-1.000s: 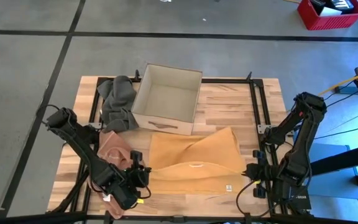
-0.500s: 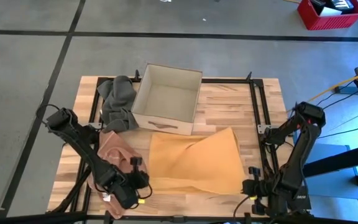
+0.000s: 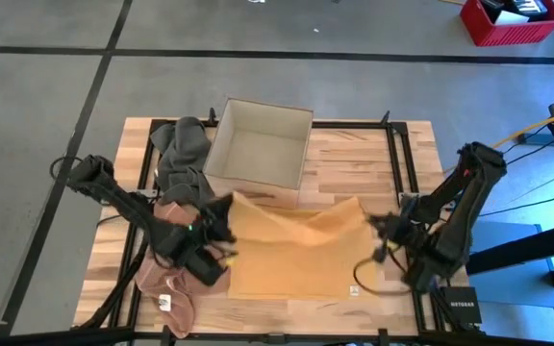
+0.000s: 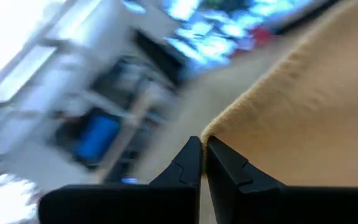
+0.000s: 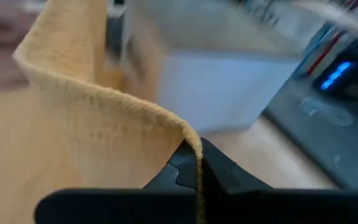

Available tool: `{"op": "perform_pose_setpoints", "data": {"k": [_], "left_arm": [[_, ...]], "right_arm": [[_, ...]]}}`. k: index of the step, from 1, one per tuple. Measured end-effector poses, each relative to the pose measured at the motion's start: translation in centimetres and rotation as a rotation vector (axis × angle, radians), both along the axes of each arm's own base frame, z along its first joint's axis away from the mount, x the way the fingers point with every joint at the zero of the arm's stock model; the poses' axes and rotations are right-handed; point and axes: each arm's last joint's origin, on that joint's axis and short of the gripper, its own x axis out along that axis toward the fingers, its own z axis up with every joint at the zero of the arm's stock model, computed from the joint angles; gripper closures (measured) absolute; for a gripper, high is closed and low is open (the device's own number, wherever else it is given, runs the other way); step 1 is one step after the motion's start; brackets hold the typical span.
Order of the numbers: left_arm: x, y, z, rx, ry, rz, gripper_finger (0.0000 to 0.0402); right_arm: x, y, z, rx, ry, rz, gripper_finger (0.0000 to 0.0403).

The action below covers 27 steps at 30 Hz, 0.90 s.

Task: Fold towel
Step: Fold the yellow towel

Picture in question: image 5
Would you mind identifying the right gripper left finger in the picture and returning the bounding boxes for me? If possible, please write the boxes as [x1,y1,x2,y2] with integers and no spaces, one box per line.
[34,139,198,224]

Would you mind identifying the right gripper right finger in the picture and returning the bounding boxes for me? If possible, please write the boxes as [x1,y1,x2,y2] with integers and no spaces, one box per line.
[201,138,358,224]

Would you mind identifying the yellow terry towel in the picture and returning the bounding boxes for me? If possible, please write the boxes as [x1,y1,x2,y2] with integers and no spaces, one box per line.
[0,0,205,224]

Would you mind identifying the beige fabric storage box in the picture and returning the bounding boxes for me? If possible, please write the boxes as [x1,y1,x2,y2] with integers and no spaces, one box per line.
[124,0,303,133]

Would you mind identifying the black device blue lights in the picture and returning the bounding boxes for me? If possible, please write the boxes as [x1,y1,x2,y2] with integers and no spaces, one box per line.
[311,40,358,103]

